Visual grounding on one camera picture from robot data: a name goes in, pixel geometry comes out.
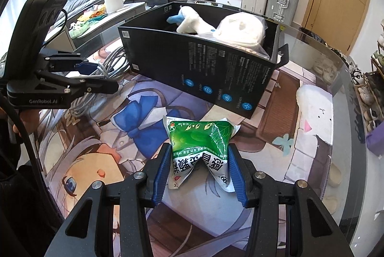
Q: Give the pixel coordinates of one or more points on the rows of racked shoes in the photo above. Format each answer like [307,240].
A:
[367,95]

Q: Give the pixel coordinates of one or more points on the wooden shoe rack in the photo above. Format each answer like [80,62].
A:
[375,65]

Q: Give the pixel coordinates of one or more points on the printed cartoon desk mat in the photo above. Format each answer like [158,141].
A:
[270,137]

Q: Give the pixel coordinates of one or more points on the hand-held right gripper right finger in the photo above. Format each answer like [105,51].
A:
[240,177]

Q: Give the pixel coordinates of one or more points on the green medicine packet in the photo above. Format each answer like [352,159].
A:
[198,137]

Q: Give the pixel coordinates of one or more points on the grey blanket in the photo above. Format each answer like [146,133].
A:
[81,5]

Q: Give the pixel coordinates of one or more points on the group of loose sneakers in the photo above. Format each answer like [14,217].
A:
[327,68]

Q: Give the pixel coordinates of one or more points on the person's black clothing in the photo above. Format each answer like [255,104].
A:
[18,200]

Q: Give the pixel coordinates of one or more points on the white low table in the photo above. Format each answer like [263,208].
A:
[132,9]

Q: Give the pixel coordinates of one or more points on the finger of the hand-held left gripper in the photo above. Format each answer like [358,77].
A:
[99,85]
[87,66]

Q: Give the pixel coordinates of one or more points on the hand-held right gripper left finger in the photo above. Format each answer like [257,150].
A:
[162,176]

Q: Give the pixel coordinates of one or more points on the white cloth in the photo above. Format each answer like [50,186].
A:
[240,29]

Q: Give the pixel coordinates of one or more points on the black cardboard box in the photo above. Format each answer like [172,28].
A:
[195,65]

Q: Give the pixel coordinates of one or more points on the white and blue plush toy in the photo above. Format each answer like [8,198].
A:
[189,20]

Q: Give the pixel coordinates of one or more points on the pile of colourful cloths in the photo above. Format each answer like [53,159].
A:
[87,20]

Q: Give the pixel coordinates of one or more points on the person's left hand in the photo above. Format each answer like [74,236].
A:
[28,120]

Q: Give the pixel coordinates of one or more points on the wooden door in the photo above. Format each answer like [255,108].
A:
[339,5]

